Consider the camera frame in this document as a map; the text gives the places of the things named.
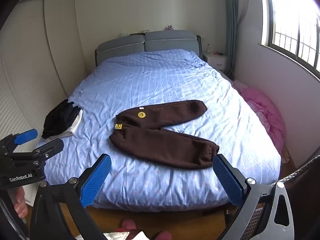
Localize white crumpled bag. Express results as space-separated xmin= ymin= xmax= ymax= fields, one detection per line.
xmin=104 ymin=231 xmax=148 ymax=240

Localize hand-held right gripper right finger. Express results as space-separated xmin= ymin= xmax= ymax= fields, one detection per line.
xmin=212 ymin=154 xmax=295 ymax=240

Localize brown pants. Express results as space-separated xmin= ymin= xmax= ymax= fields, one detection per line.
xmin=109 ymin=99 xmax=220 ymax=169

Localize black folded clothes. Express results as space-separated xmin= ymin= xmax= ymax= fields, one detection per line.
xmin=41 ymin=99 xmax=80 ymax=139

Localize grey-blue curtain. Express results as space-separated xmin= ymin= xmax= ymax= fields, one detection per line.
xmin=223 ymin=0 xmax=242 ymax=80

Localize window with grille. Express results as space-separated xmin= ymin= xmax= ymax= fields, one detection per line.
xmin=260 ymin=0 xmax=320 ymax=78

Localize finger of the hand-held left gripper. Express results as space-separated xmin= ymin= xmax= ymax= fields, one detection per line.
xmin=11 ymin=129 xmax=38 ymax=146
xmin=31 ymin=138 xmax=65 ymax=159

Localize bed with blue sheet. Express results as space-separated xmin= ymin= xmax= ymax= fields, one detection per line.
xmin=35 ymin=49 xmax=282 ymax=212

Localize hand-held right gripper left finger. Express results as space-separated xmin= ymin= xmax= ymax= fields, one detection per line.
xmin=29 ymin=153 xmax=112 ymax=240

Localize grey padded headboard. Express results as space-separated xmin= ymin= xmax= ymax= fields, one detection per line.
xmin=95 ymin=30 xmax=202 ymax=67

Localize person's left hand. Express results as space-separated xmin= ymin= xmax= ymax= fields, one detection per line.
xmin=14 ymin=186 xmax=29 ymax=219

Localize white wardrobe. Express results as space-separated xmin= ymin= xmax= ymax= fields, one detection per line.
xmin=0 ymin=0 xmax=88 ymax=205

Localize pink quilt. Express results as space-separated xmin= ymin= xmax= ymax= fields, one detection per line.
xmin=232 ymin=80 xmax=285 ymax=155

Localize white nightstand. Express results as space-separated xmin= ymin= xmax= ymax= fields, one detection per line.
xmin=202 ymin=52 xmax=228 ymax=70

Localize black braided cable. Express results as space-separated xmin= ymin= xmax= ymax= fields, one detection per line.
xmin=271 ymin=147 xmax=320 ymax=185

